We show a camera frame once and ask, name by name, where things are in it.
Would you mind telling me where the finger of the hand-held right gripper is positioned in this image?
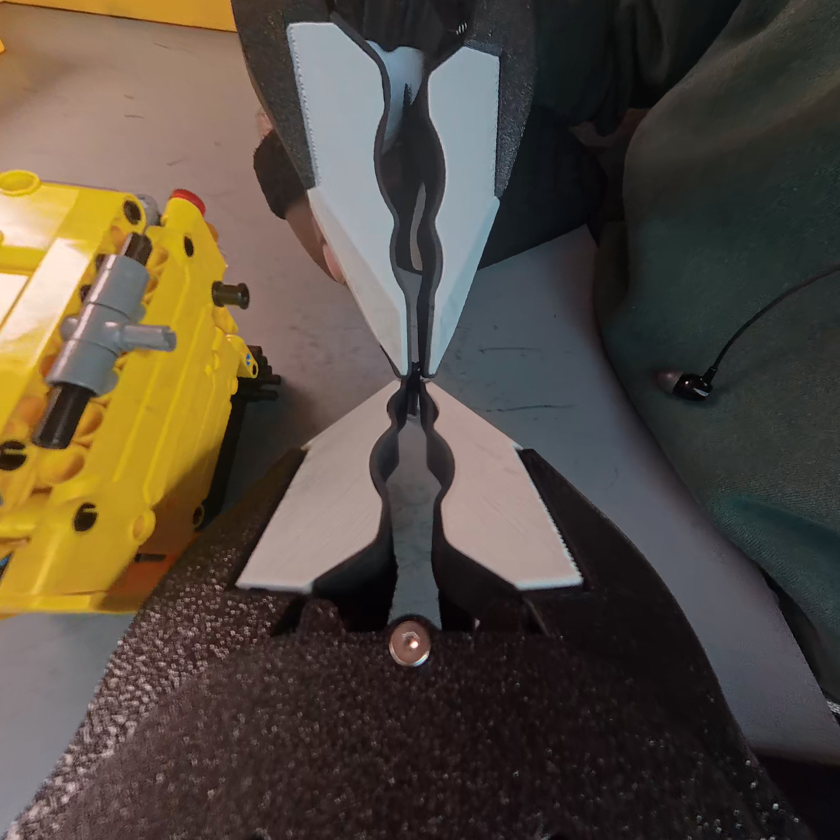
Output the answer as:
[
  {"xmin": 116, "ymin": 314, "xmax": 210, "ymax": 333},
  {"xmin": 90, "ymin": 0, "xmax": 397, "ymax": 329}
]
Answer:
[
  {"xmin": 287, "ymin": 21, "xmax": 416, "ymax": 376},
  {"xmin": 420, "ymin": 47, "xmax": 503, "ymax": 378}
]

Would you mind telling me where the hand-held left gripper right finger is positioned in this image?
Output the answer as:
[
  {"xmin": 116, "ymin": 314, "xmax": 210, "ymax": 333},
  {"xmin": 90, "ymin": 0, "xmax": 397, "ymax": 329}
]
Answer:
[{"xmin": 420, "ymin": 381, "xmax": 584, "ymax": 592}]

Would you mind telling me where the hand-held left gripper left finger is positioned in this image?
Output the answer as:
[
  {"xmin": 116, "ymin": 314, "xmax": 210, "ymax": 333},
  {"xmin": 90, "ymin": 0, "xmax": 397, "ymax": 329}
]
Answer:
[{"xmin": 234, "ymin": 381, "xmax": 411, "ymax": 595}]

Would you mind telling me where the yellow lego model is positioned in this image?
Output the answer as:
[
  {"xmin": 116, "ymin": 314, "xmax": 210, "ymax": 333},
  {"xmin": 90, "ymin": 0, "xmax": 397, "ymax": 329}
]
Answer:
[{"xmin": 0, "ymin": 168, "xmax": 284, "ymax": 619}]

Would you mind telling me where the person's right forearm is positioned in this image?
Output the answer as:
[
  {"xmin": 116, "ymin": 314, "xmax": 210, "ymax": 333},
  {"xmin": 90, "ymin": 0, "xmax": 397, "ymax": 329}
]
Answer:
[{"xmin": 492, "ymin": 0, "xmax": 742, "ymax": 265}]

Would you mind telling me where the person's right hand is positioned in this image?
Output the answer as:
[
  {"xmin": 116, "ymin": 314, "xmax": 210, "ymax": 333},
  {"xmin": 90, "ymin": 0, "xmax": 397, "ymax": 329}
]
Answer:
[{"xmin": 287, "ymin": 193, "xmax": 347, "ymax": 284}]

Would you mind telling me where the yellow plastic bin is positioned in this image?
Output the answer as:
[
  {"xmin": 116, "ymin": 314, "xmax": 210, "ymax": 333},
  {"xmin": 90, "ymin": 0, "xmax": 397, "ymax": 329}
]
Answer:
[{"xmin": 38, "ymin": 0, "xmax": 238, "ymax": 34}]

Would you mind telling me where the thin black cord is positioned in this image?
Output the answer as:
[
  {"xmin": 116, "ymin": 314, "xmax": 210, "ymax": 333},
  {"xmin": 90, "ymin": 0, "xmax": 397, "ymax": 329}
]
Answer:
[{"xmin": 655, "ymin": 264, "xmax": 840, "ymax": 404}]

